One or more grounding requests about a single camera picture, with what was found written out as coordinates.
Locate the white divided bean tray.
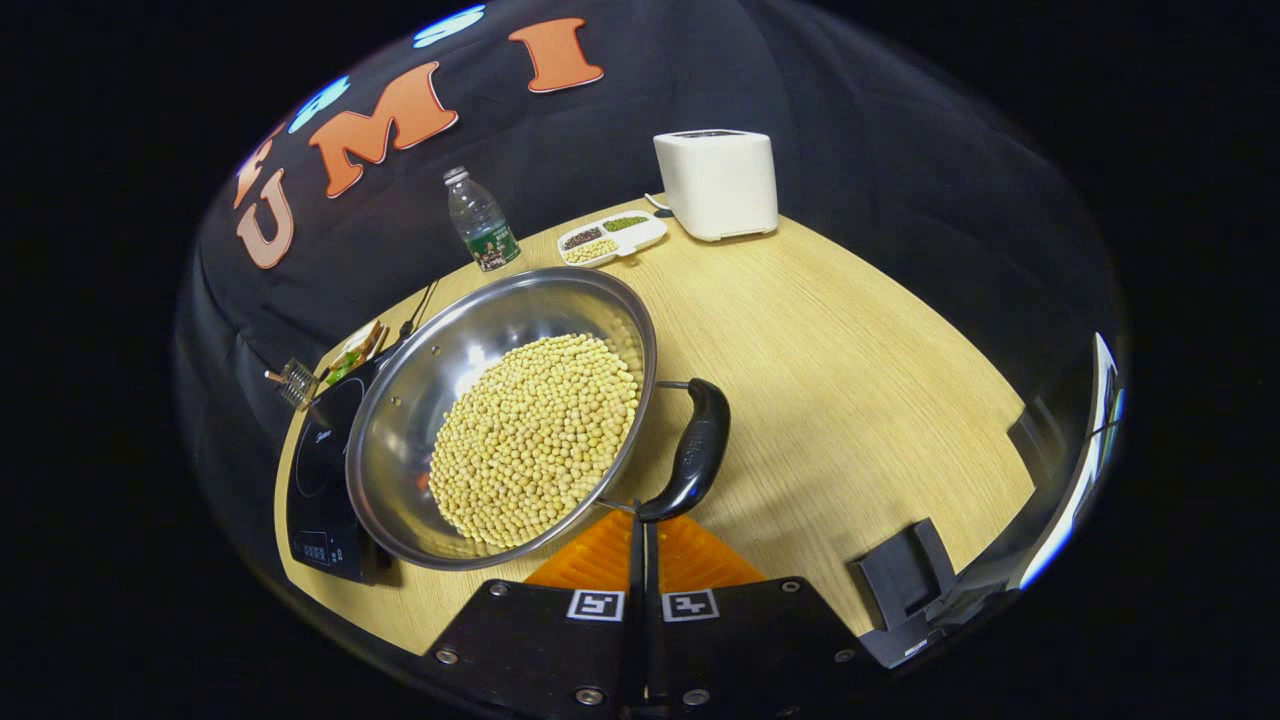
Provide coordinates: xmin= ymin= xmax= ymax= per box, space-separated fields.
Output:
xmin=555 ymin=209 xmax=670 ymax=269

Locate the black stand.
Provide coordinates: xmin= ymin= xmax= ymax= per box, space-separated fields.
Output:
xmin=848 ymin=517 xmax=1023 ymax=670

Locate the black power cable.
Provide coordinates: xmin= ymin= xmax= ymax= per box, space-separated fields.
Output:
xmin=398 ymin=279 xmax=440 ymax=343

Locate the pile of soybeans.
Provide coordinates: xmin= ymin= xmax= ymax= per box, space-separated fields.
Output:
xmin=428 ymin=333 xmax=642 ymax=550

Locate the steel pot with black handles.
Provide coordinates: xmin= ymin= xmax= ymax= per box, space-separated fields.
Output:
xmin=345 ymin=266 xmax=732 ymax=572

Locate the black backdrop cloth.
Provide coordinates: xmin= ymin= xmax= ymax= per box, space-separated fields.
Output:
xmin=175 ymin=0 xmax=1128 ymax=601

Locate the wire mesh holder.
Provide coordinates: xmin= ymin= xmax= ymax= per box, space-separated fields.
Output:
xmin=278 ymin=358 xmax=320 ymax=412

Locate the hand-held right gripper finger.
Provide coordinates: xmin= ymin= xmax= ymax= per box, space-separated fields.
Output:
xmin=425 ymin=500 xmax=647 ymax=716
xmin=645 ymin=510 xmax=883 ymax=716

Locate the black induction cooktop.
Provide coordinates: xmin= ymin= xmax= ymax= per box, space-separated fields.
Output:
xmin=284 ymin=350 xmax=403 ymax=585

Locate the sandwich with lettuce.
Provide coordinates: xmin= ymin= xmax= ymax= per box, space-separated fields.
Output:
xmin=324 ymin=319 xmax=390 ymax=387

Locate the white toaster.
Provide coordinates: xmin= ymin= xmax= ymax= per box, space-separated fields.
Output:
xmin=652 ymin=128 xmax=780 ymax=244

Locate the clear plastic water bottle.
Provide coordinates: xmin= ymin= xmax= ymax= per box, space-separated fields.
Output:
xmin=443 ymin=165 xmax=522 ymax=274

